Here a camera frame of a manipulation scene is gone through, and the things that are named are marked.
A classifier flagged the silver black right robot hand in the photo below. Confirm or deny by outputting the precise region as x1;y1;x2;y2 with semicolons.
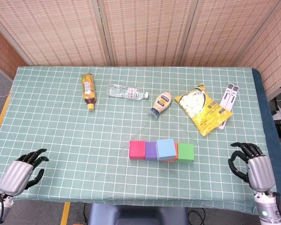
228;142;276;194

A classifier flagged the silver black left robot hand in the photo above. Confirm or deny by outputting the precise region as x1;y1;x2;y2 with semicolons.
0;148;50;196

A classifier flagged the green foam block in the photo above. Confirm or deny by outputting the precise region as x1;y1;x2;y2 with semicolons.
177;143;194;164

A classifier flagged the orange foam block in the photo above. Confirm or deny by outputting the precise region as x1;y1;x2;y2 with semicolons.
163;142;179;162

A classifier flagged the blue foam block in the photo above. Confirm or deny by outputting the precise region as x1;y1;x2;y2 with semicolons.
155;138;178;161

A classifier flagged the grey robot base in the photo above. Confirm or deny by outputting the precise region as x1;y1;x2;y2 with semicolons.
88;202;190;225

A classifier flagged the blue table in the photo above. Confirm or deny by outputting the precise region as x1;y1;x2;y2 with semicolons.
251;67;281;202

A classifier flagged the green checkered tablecloth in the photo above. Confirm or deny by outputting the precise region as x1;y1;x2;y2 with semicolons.
0;66;278;215

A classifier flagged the white card package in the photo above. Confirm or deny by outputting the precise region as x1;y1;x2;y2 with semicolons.
216;83;240;130

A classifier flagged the yellow snack bag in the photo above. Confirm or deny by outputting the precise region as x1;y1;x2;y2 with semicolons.
174;82;233;137

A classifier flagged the yellow tea bottle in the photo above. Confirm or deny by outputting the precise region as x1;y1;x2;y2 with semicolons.
81;73;97;112

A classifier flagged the purple foam block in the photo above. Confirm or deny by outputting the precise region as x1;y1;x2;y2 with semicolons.
145;142;159;161

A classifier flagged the mayonnaise squeeze bottle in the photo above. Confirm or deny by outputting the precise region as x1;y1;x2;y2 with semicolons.
148;92;173;120

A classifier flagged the pink foam block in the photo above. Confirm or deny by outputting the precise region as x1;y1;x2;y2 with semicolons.
128;140;147;160

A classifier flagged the clear water bottle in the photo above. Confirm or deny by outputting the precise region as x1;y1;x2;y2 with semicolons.
107;83;149;100

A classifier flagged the bamboo folding screen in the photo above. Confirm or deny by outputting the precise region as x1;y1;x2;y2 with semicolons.
0;0;281;96

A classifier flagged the black cable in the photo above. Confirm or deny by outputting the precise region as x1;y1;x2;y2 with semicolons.
188;210;206;225

